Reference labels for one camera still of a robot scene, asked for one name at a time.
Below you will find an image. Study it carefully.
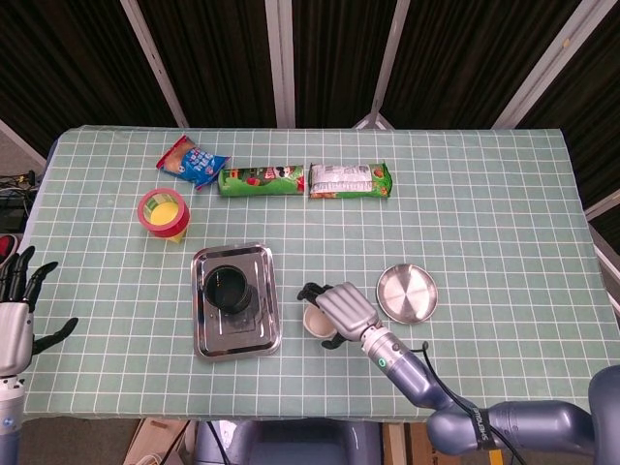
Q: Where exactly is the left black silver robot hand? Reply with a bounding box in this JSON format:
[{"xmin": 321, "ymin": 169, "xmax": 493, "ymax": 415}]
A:
[{"xmin": 0, "ymin": 245, "xmax": 79, "ymax": 379}]

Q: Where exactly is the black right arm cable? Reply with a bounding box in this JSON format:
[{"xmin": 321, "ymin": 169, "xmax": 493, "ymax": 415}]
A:
[{"xmin": 406, "ymin": 341, "xmax": 524, "ymax": 465}]

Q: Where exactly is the rectangular steel tray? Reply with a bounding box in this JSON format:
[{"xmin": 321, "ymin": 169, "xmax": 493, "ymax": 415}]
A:
[{"xmin": 189, "ymin": 241, "xmax": 284, "ymax": 359}]

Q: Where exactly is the red white shoe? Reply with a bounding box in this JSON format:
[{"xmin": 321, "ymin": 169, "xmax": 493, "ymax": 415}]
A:
[{"xmin": 0, "ymin": 234, "xmax": 18, "ymax": 267}]

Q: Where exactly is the yellow box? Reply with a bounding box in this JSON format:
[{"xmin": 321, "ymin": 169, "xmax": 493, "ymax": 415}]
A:
[{"xmin": 146, "ymin": 201, "xmax": 187, "ymax": 244}]

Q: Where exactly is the green checked tablecloth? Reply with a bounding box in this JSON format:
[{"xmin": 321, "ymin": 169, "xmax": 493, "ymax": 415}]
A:
[{"xmin": 9, "ymin": 125, "xmax": 605, "ymax": 427}]

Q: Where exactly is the green white cookie package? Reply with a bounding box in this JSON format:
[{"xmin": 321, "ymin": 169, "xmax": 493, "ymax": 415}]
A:
[{"xmin": 307, "ymin": 162, "xmax": 392, "ymax": 201}]

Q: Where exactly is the round steel plate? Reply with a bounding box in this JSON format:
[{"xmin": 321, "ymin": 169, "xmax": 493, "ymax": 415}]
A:
[{"xmin": 376, "ymin": 263, "xmax": 440, "ymax": 325}]

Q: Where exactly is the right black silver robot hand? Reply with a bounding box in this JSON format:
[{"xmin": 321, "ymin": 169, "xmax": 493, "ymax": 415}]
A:
[{"xmin": 296, "ymin": 282, "xmax": 380, "ymax": 351}]

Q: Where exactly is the white paper cup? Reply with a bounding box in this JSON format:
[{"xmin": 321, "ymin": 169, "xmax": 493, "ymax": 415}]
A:
[{"xmin": 302, "ymin": 304, "xmax": 338, "ymax": 339}]

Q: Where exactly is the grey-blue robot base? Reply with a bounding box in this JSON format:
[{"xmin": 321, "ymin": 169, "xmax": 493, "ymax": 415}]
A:
[{"xmin": 193, "ymin": 418, "xmax": 384, "ymax": 465}]

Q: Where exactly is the black pleated curtain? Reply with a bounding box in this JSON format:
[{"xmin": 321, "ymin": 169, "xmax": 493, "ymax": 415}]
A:
[{"xmin": 0, "ymin": 0, "xmax": 620, "ymax": 233}]

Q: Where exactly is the blue red snack bag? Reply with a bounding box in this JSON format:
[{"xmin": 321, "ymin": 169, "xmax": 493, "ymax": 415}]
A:
[{"xmin": 155, "ymin": 135, "xmax": 231, "ymax": 191}]

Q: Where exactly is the brown cardboard box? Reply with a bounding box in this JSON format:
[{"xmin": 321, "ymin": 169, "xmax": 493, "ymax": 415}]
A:
[
  {"xmin": 382, "ymin": 422, "xmax": 461, "ymax": 465},
  {"xmin": 123, "ymin": 418, "xmax": 193, "ymax": 465}
]

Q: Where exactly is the black mug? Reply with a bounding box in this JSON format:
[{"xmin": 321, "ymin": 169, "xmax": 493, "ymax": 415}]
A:
[{"xmin": 202, "ymin": 264, "xmax": 261, "ymax": 314}]

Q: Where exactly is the white frame post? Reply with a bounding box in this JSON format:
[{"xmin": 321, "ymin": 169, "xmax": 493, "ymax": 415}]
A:
[
  {"xmin": 493, "ymin": 0, "xmax": 600, "ymax": 130},
  {"xmin": 120, "ymin": 0, "xmax": 190, "ymax": 128},
  {"xmin": 0, "ymin": 118, "xmax": 47, "ymax": 166},
  {"xmin": 264, "ymin": 0, "xmax": 296, "ymax": 128},
  {"xmin": 583, "ymin": 188, "xmax": 620, "ymax": 222},
  {"xmin": 356, "ymin": 0, "xmax": 413, "ymax": 130}
]

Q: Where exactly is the green snack tube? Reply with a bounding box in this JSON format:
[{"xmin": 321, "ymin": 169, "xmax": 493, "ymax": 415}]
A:
[{"xmin": 217, "ymin": 165, "xmax": 307, "ymax": 198}]

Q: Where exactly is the red tape roll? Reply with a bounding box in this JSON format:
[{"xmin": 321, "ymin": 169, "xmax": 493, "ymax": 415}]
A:
[{"xmin": 137, "ymin": 187, "xmax": 191, "ymax": 239}]

